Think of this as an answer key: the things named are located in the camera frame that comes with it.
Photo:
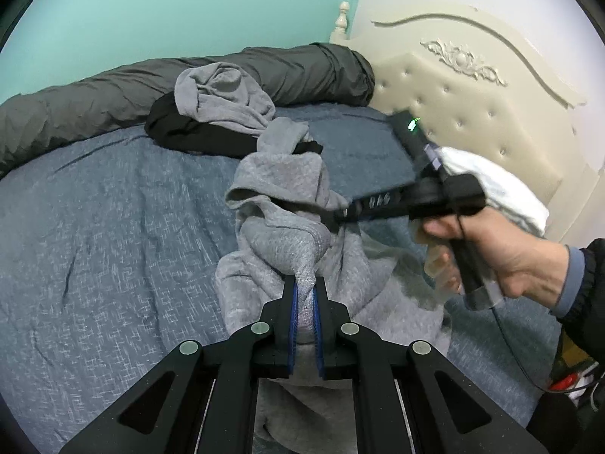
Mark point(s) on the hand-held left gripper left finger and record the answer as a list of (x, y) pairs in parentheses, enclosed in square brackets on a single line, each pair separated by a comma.
[(292, 335)]

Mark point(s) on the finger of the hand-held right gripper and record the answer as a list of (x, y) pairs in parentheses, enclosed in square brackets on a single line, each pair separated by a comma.
[(373, 208)]

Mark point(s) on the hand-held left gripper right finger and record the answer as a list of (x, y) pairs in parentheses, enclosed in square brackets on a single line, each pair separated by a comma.
[(317, 340)]

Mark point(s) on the grey knit sweater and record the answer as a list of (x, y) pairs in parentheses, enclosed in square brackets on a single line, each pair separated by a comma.
[(283, 227)]

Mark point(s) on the person's right forearm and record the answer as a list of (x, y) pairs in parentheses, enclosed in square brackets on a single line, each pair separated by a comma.
[(586, 283)]

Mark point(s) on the person's right hand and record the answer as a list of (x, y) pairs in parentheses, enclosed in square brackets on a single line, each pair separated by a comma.
[(515, 250)]

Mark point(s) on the white folded shirt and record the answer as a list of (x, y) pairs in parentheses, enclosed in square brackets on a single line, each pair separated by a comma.
[(496, 184)]

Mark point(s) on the cream tufted headboard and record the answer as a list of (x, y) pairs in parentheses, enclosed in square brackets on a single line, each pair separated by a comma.
[(472, 104)]

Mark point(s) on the grey crumpled garment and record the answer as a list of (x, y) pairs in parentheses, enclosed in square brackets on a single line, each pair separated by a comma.
[(222, 94)]

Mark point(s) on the black crumpled garment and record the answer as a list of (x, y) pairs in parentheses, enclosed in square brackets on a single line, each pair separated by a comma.
[(189, 137)]

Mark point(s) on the dark grey rolled duvet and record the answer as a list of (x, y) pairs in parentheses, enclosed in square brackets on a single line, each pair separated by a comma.
[(94, 99)]

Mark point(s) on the cream bed post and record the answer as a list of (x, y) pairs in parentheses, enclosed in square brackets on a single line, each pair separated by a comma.
[(342, 21)]

